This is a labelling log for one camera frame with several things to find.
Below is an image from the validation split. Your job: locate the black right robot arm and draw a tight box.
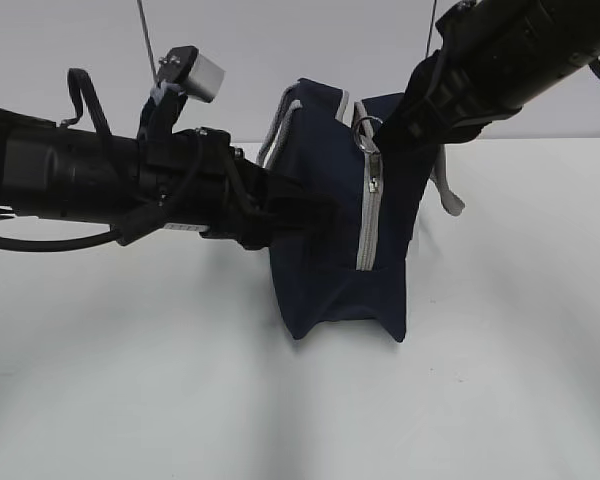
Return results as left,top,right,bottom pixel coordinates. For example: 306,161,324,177
374,0,600,154

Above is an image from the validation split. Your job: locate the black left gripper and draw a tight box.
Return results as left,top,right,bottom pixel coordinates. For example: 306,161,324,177
129,130,338,250

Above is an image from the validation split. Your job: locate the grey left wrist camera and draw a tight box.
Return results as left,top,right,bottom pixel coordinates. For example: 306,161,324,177
157,45,225,104

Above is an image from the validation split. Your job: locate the navy grey insulated lunch bag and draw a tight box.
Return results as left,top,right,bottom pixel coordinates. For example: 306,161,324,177
257,78,465,342

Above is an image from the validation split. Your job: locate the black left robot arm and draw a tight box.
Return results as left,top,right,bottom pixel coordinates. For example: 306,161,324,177
0,108,337,250

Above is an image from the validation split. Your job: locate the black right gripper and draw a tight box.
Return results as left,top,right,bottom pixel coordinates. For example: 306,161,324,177
374,47,522,149

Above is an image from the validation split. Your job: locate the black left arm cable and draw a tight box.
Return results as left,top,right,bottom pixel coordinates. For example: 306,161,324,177
0,67,246,252

